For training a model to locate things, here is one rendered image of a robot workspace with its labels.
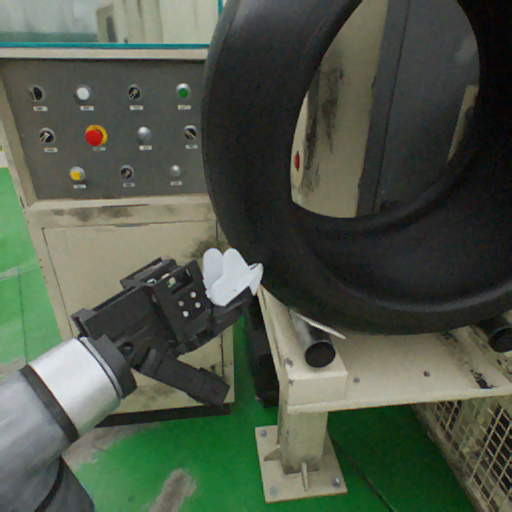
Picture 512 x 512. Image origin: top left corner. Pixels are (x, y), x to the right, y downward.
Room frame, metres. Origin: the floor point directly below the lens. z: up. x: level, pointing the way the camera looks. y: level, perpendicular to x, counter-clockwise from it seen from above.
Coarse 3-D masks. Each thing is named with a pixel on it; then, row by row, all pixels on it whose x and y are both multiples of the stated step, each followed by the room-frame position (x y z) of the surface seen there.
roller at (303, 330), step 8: (296, 320) 0.48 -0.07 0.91; (296, 328) 0.47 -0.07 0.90; (304, 328) 0.45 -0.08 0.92; (312, 328) 0.44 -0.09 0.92; (304, 336) 0.44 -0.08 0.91; (312, 336) 0.43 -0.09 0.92; (320, 336) 0.43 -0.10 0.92; (328, 336) 0.43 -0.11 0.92; (304, 344) 0.42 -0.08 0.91; (312, 344) 0.42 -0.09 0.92; (320, 344) 0.41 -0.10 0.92; (328, 344) 0.41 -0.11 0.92; (304, 352) 0.42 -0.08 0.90; (312, 352) 0.41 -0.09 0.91; (320, 352) 0.41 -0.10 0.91; (328, 352) 0.41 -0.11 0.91; (312, 360) 0.41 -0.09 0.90; (320, 360) 0.41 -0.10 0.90; (328, 360) 0.41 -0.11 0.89
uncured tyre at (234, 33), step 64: (256, 0) 0.42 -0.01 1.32; (320, 0) 0.40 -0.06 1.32; (256, 64) 0.40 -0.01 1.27; (256, 128) 0.39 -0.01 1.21; (256, 192) 0.39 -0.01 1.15; (448, 192) 0.71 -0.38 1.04; (256, 256) 0.41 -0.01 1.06; (320, 256) 0.65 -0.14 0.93; (384, 256) 0.67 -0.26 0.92; (448, 256) 0.61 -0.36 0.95; (320, 320) 0.43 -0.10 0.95; (384, 320) 0.41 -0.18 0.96; (448, 320) 0.42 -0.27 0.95
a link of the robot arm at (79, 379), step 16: (48, 352) 0.24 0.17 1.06; (64, 352) 0.24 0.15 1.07; (80, 352) 0.24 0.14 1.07; (96, 352) 0.24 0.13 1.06; (32, 368) 0.25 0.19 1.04; (48, 368) 0.22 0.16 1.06; (64, 368) 0.22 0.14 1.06; (80, 368) 0.23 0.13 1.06; (96, 368) 0.23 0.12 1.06; (48, 384) 0.21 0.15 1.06; (64, 384) 0.21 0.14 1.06; (80, 384) 0.22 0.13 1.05; (96, 384) 0.22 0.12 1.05; (112, 384) 0.23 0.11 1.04; (64, 400) 0.21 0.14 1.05; (80, 400) 0.21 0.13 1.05; (96, 400) 0.22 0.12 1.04; (112, 400) 0.22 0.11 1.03; (80, 416) 0.20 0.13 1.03; (96, 416) 0.21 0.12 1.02; (80, 432) 0.20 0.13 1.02
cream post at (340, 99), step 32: (384, 0) 0.80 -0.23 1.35; (352, 32) 0.79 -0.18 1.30; (320, 64) 0.78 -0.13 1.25; (352, 64) 0.79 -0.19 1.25; (320, 96) 0.78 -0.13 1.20; (352, 96) 0.79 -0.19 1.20; (320, 128) 0.79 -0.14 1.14; (352, 128) 0.79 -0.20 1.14; (320, 160) 0.79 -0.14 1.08; (352, 160) 0.79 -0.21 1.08; (320, 192) 0.79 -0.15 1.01; (352, 192) 0.80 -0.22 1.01; (288, 416) 0.78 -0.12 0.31; (320, 416) 0.79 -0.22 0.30; (288, 448) 0.78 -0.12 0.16; (320, 448) 0.80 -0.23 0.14
